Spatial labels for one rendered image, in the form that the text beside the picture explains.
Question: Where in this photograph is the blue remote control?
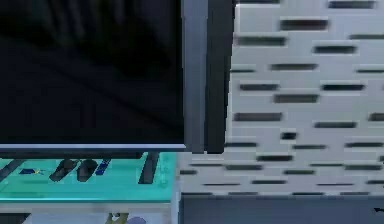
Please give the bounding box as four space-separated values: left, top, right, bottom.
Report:
94 158 112 176

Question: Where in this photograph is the turquoise glass television stand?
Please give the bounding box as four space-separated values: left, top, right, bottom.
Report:
0 151 183 224

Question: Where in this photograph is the black television set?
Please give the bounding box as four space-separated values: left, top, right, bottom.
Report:
0 0 235 185

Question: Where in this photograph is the grey round object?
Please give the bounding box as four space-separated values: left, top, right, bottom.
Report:
126 216 148 224

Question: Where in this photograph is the yellow and green object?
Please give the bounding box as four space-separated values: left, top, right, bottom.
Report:
105 213 130 224

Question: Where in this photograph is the blue and yellow card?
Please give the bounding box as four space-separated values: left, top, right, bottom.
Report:
18 167 46 176

